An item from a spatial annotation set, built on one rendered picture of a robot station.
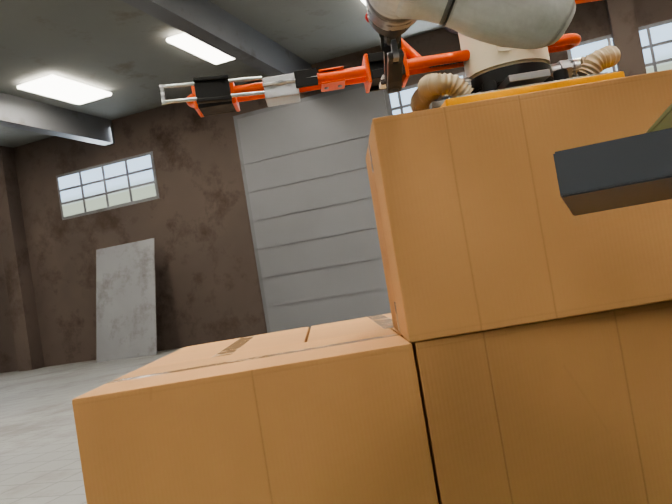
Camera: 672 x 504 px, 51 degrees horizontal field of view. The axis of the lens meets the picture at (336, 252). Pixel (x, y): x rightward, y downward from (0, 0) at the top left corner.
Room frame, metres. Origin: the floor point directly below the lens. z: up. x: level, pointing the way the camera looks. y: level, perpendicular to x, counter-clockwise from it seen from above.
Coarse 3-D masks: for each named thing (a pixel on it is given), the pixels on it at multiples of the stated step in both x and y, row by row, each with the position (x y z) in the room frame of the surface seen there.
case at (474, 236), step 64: (384, 128) 1.22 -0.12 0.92; (448, 128) 1.22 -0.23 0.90; (512, 128) 1.22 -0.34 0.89; (576, 128) 1.22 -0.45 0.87; (640, 128) 1.22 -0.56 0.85; (384, 192) 1.23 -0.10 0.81; (448, 192) 1.22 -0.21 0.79; (512, 192) 1.22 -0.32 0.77; (384, 256) 1.52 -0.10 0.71; (448, 256) 1.22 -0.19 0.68; (512, 256) 1.22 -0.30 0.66; (576, 256) 1.22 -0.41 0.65; (640, 256) 1.22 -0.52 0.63; (448, 320) 1.22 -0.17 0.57; (512, 320) 1.22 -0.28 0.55
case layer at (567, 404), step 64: (384, 320) 1.92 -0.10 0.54; (576, 320) 1.23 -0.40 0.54; (640, 320) 1.24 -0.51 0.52; (128, 384) 1.30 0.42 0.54; (192, 384) 1.22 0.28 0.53; (256, 384) 1.22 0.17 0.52; (320, 384) 1.22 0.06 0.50; (384, 384) 1.22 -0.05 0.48; (448, 384) 1.23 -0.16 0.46; (512, 384) 1.23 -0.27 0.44; (576, 384) 1.23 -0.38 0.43; (640, 384) 1.24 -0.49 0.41; (128, 448) 1.21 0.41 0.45; (192, 448) 1.22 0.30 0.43; (256, 448) 1.22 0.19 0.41; (320, 448) 1.22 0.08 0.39; (384, 448) 1.22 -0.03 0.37; (448, 448) 1.23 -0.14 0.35; (512, 448) 1.23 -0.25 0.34; (576, 448) 1.23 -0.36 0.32; (640, 448) 1.24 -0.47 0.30
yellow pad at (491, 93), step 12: (564, 72) 1.32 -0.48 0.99; (492, 84) 1.32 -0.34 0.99; (540, 84) 1.29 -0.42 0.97; (552, 84) 1.29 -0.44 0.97; (564, 84) 1.29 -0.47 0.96; (576, 84) 1.29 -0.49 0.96; (456, 96) 1.30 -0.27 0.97; (468, 96) 1.28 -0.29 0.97; (480, 96) 1.28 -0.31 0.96; (492, 96) 1.28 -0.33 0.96; (504, 96) 1.28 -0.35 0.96
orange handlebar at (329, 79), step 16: (576, 0) 1.16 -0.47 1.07; (592, 0) 1.17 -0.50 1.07; (560, 48) 1.45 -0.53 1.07; (416, 64) 1.40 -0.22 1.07; (432, 64) 1.40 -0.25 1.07; (320, 80) 1.39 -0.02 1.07; (336, 80) 1.39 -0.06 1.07; (352, 80) 1.43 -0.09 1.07; (192, 96) 1.38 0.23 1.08; (256, 96) 1.43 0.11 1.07
